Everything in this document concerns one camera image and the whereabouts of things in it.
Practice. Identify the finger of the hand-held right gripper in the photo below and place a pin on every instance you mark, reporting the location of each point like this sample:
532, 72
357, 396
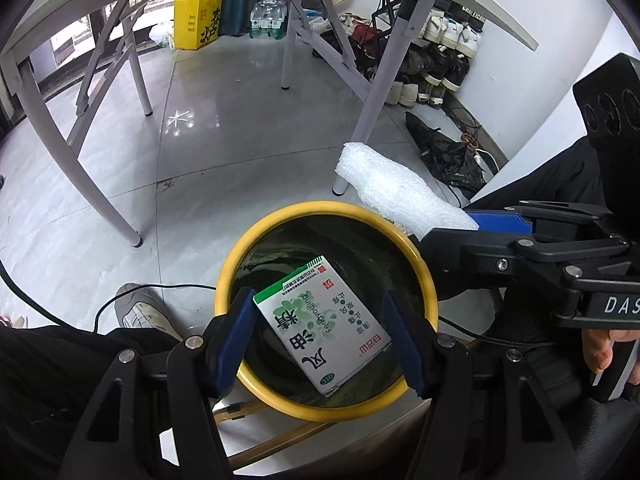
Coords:
500, 223
475, 255

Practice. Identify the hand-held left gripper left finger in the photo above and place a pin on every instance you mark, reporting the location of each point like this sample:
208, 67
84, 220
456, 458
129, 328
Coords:
235, 345

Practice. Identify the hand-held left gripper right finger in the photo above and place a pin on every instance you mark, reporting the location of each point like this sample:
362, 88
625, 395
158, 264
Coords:
405, 345

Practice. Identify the white green medicine box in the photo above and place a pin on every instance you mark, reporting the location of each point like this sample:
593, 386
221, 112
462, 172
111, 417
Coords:
320, 325

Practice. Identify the white bubble wrap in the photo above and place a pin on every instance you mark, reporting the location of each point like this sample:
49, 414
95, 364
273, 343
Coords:
390, 185

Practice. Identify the yellow rimmed trash bin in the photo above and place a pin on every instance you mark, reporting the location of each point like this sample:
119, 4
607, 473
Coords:
320, 208

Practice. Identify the person's right hand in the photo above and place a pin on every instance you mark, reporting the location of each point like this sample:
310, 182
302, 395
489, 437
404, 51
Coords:
597, 350

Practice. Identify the black plastic bag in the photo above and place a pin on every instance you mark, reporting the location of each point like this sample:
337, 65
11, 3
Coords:
445, 155

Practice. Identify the person's grey sneaker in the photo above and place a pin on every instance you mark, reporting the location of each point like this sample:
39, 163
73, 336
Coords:
145, 315

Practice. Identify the row of shoes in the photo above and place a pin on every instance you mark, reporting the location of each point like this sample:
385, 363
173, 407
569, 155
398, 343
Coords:
440, 60

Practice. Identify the person's left leg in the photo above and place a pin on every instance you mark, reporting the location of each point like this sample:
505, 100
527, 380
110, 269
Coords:
50, 385

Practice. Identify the black folding stand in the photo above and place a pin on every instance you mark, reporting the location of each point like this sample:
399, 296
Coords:
395, 15

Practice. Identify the pile of dark shoes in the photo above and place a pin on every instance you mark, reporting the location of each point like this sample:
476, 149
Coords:
345, 40

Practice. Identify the pack of water bottles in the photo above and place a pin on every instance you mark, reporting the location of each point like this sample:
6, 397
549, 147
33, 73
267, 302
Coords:
267, 20

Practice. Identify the white plastic bag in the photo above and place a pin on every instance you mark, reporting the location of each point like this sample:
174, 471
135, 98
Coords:
161, 35

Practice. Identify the yellow carton bag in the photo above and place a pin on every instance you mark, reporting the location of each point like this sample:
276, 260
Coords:
200, 20

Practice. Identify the blue curtain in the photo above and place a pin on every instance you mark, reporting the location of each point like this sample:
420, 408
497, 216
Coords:
230, 0

